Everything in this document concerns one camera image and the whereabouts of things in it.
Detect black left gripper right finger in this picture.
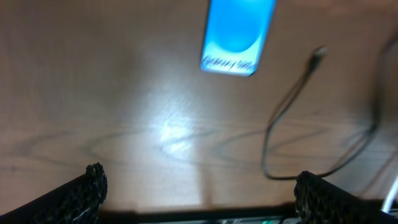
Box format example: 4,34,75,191
294,171,397,224

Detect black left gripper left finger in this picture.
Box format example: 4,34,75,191
1,162,108,223

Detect black USB charging cable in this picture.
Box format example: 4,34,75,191
261,37,398,181

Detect blue screen Galaxy smartphone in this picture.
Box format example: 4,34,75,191
200,0,277,77

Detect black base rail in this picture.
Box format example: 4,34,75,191
96,202,301,224

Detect white power strip cord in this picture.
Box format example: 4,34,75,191
381,175,398,214

